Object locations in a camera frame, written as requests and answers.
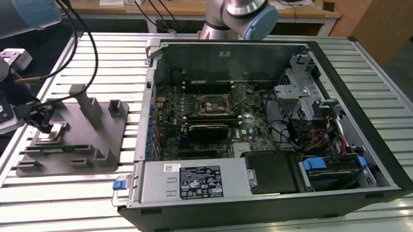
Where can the green motherboard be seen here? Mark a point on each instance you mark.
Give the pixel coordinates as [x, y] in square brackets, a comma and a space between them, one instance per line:
[260, 145]

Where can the silver CPU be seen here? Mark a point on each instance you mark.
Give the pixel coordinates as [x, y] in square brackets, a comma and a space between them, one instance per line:
[56, 131]

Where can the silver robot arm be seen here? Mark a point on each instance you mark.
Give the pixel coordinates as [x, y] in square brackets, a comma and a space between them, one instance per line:
[238, 14]

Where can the RAM slot with black clips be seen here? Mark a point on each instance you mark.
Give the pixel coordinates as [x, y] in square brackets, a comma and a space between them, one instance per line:
[212, 116]
[212, 121]
[212, 84]

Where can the black open PC case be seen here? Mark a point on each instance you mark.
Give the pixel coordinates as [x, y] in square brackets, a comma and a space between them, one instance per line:
[258, 217]

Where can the RAM slot with white clips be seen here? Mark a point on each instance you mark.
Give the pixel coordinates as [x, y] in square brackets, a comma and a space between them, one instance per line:
[212, 123]
[212, 86]
[212, 82]
[212, 118]

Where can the white paper box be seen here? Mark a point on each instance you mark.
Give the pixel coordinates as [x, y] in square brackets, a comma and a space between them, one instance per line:
[111, 2]

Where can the blue plastic latch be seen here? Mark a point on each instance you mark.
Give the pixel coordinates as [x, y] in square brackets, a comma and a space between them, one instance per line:
[119, 184]

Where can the silver power supply unit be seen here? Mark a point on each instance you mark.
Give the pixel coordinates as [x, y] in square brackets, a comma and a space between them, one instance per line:
[155, 183]

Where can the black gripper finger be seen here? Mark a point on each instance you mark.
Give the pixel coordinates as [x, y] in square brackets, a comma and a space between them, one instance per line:
[44, 116]

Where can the hard disk in blue carrier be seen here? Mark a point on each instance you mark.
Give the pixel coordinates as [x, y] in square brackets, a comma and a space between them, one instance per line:
[314, 164]

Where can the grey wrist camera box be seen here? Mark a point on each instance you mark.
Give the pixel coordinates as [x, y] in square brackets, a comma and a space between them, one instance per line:
[18, 56]

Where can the wooden cabinet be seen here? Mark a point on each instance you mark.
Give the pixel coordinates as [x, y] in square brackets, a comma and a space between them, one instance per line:
[381, 29]

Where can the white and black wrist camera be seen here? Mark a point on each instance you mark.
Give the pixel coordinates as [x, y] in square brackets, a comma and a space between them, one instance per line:
[6, 129]

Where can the round coin battery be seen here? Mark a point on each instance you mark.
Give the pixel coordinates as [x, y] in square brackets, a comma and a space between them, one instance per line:
[248, 91]

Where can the green RAM stick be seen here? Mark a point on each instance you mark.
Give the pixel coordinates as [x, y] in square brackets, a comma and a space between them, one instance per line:
[64, 148]

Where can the black graphics card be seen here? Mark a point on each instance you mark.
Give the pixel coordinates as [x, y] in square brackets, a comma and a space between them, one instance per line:
[206, 135]

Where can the small silver heatsink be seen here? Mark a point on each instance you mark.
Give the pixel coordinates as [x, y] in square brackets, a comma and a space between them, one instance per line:
[242, 148]

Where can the CPU socket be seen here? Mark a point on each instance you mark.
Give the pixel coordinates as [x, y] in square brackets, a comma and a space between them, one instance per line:
[214, 104]

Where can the small dark box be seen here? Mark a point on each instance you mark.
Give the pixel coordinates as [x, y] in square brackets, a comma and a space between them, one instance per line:
[327, 6]

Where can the white labelled box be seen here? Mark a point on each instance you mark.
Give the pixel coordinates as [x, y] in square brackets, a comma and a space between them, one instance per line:
[132, 1]

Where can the grey parts rack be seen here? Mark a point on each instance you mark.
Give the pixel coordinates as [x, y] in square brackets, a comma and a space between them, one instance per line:
[105, 135]

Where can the wooden desk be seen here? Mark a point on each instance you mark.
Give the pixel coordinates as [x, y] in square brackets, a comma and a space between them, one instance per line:
[306, 13]

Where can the perforated metal drive cage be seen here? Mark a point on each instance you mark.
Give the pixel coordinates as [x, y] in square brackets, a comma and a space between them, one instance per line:
[290, 93]

